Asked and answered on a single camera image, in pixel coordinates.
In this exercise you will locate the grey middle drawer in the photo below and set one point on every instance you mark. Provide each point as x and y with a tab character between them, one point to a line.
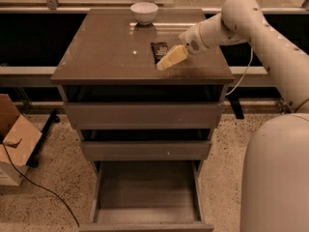
146	150

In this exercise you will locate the grey drawer cabinet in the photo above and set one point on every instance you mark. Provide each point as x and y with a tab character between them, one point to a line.
110	60

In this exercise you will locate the grey open bottom drawer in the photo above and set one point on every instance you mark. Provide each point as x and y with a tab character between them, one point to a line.
147	196

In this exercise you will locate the brown cardboard box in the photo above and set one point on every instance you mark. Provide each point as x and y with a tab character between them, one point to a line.
19	138

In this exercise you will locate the white ceramic bowl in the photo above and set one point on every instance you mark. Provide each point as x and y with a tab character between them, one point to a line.
144	12

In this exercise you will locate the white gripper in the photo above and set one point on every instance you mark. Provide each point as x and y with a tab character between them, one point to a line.
190	42

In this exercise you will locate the black stand leg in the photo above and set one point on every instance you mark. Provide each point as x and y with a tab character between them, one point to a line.
236	107
33	161

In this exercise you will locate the black stand leg left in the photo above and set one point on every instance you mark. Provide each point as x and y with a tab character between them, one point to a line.
33	161

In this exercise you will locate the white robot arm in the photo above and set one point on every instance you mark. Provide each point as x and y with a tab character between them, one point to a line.
275	173

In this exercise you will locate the grey top drawer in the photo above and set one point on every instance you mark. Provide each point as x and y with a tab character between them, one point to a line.
143	116

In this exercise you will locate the black stand leg right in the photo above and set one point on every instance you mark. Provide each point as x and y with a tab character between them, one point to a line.
236	107

